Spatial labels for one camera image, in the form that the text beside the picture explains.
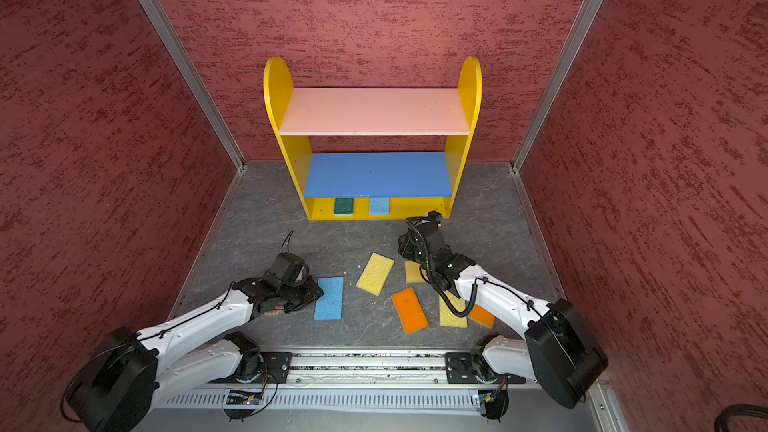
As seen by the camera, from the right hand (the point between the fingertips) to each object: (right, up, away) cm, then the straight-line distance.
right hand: (401, 246), depth 85 cm
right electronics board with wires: (+23, -36, -14) cm, 45 cm away
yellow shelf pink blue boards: (-9, +32, +36) cm, 49 cm away
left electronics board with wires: (-42, -35, -12) cm, 56 cm away
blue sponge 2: (-21, -17, -2) cm, 27 cm away
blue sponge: (-7, +11, +20) cm, 24 cm away
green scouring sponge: (-20, +11, +18) cm, 29 cm away
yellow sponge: (-8, -9, +5) cm, 13 cm away
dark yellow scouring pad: (+4, -9, +5) cm, 11 cm away
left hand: (-23, -15, -1) cm, 28 cm away
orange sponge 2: (+14, -6, -32) cm, 36 cm away
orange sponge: (+2, -18, -2) cm, 18 cm away
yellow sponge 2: (+13, -19, -3) cm, 24 cm away
